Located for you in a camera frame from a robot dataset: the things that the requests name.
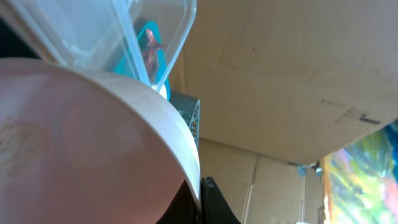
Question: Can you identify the grey dishwasher rack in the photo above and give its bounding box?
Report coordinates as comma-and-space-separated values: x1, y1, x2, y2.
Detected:
170, 91, 200, 148

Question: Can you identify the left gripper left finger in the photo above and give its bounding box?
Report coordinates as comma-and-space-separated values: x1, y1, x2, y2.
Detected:
156, 181, 197, 224

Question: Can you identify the red snack wrapper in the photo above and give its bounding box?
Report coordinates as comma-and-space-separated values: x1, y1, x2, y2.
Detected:
142, 28, 164, 75

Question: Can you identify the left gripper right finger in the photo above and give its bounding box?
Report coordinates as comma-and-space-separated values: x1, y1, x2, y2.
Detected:
201, 177, 241, 224

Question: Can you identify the clear plastic storage bin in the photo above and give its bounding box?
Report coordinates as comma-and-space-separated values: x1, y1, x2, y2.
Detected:
1, 0, 197, 91

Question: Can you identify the small white plate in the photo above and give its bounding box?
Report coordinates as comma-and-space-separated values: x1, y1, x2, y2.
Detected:
1, 58, 201, 224

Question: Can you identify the colourful painted panel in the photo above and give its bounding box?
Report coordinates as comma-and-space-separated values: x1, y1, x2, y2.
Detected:
321, 121, 397, 223

